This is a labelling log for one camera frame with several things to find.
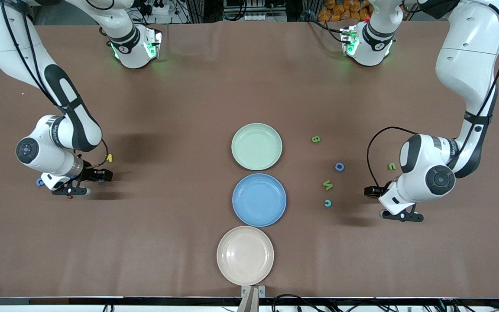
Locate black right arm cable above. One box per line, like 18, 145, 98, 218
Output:
0, 0, 110, 170

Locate black cable under table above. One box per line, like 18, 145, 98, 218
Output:
271, 294, 316, 312

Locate blue plate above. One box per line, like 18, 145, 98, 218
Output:
232, 173, 287, 228

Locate light green plate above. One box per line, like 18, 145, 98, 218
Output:
231, 123, 283, 171

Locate bag of oranges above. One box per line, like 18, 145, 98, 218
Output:
318, 0, 372, 22

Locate metal table edge bracket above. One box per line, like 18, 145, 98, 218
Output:
241, 285, 266, 312

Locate beige plate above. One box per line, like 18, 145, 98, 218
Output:
217, 226, 275, 286

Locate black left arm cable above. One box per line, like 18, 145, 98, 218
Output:
366, 0, 499, 189

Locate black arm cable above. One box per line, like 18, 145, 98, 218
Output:
0, 0, 110, 170
366, 0, 499, 189

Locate long white power strip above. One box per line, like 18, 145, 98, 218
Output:
224, 12, 285, 21

